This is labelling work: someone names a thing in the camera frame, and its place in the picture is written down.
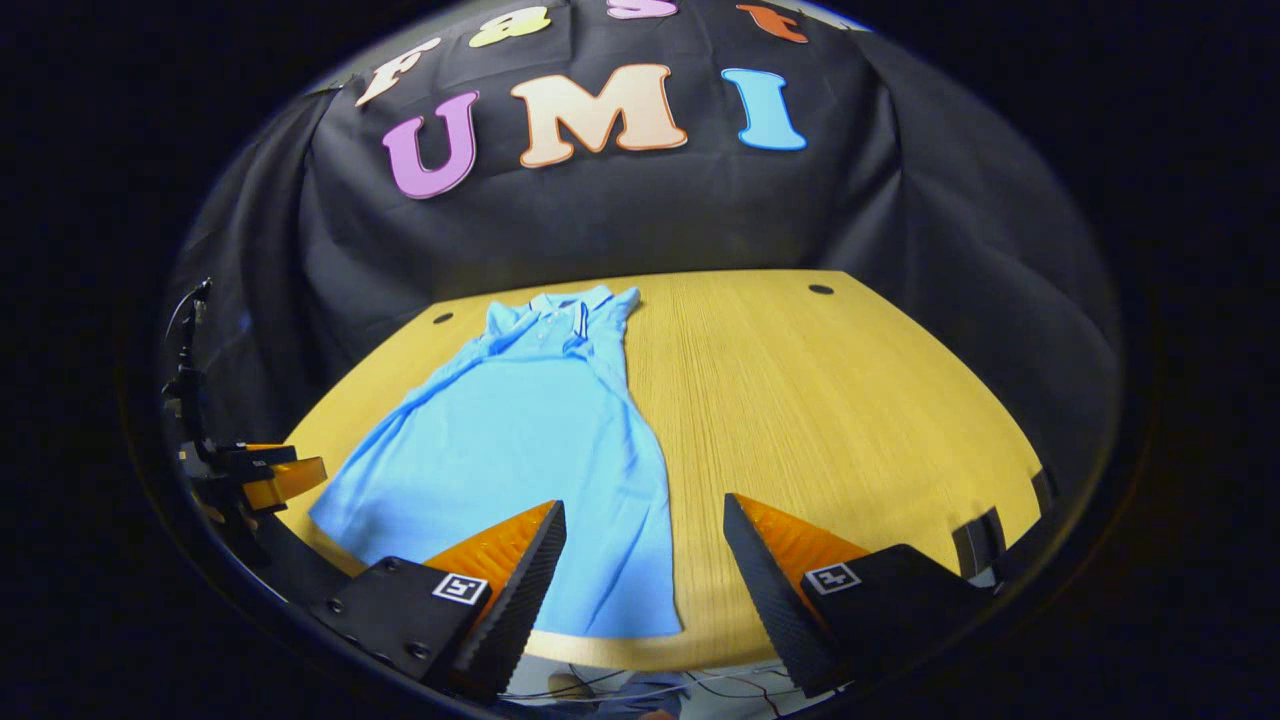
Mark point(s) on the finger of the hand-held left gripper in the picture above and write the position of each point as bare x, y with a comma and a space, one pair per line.
240, 449
235, 468

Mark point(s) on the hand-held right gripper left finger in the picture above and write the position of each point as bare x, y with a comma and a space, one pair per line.
520, 610

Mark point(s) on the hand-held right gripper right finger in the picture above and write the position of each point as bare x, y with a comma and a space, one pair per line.
775, 610

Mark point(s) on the light blue T-shirt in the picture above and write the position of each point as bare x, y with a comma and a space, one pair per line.
520, 440

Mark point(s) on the person's blue trousers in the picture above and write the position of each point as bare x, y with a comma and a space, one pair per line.
640, 695

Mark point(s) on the black backdrop cloth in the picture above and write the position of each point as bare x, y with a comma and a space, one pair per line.
640, 220

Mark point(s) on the black bracket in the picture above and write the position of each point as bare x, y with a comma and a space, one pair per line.
978, 545

